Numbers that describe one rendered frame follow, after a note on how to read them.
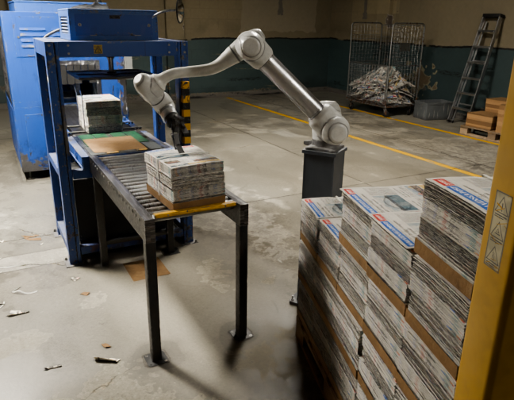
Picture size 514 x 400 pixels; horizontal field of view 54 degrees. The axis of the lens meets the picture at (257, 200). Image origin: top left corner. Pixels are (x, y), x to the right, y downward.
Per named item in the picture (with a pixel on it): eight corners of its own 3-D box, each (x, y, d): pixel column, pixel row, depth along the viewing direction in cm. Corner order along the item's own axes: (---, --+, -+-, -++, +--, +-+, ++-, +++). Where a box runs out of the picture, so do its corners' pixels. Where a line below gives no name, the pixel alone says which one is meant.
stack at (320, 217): (358, 328, 298) (370, 194, 270) (473, 503, 190) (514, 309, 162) (293, 334, 291) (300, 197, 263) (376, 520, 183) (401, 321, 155)
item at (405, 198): (423, 186, 210) (423, 183, 209) (463, 209, 183) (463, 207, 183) (339, 190, 202) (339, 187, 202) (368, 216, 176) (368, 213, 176)
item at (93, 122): (123, 130, 429) (121, 99, 420) (87, 133, 416) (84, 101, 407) (113, 122, 460) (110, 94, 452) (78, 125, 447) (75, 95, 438)
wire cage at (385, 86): (416, 115, 995) (427, 22, 939) (383, 118, 958) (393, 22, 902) (374, 105, 1096) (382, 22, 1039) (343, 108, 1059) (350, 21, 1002)
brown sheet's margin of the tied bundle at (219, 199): (225, 202, 261) (225, 194, 259) (173, 212, 247) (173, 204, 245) (212, 194, 274) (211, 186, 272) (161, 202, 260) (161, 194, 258)
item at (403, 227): (463, 209, 183) (464, 207, 183) (517, 241, 157) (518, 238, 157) (367, 216, 176) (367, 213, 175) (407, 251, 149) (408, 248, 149)
